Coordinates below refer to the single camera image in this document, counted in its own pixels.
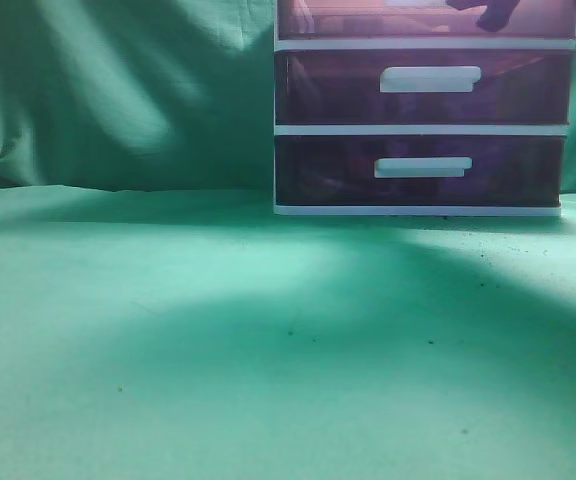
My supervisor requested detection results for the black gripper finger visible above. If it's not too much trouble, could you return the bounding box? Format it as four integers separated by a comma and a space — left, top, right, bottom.
446, 0, 519, 31

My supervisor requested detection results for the green cloth backdrop and cover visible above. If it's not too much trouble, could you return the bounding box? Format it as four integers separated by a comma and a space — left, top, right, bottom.
0, 1, 576, 479

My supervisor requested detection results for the white plastic drawer cabinet frame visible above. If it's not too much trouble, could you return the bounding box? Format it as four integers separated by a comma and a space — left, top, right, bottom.
273, 5, 576, 217

